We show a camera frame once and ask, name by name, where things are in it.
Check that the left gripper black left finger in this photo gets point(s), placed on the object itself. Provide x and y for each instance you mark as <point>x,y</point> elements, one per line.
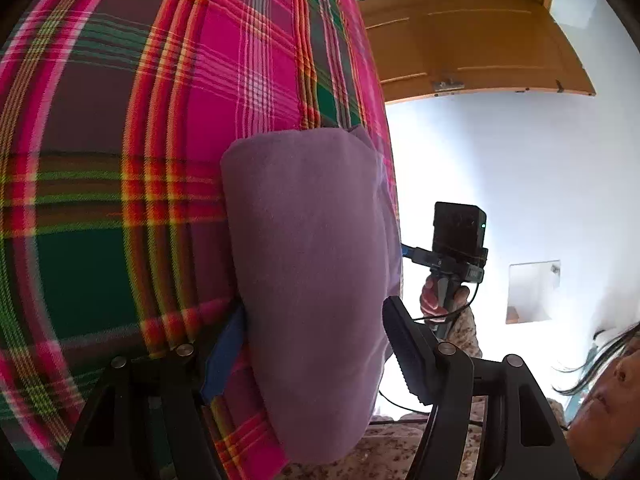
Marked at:
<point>139,402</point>

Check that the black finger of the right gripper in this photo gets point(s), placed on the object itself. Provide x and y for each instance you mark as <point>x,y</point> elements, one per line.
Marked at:
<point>416,254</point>

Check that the purple fleece sweater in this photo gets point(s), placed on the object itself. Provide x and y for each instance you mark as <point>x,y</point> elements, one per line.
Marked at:
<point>316,250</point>

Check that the right floral sleeve forearm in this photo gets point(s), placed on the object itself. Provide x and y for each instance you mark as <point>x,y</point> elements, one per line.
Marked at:
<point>463,334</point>

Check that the person's right hand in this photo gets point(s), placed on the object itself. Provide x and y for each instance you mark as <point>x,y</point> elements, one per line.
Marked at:
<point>429,303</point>

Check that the person's head with dark hair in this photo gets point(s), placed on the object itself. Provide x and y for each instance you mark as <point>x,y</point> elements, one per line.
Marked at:
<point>603,436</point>

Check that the wooden door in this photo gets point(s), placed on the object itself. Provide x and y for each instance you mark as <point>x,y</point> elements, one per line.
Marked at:
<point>439,47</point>

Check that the pink plaid bed cover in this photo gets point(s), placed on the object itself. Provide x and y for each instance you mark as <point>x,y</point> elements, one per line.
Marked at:
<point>114,118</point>

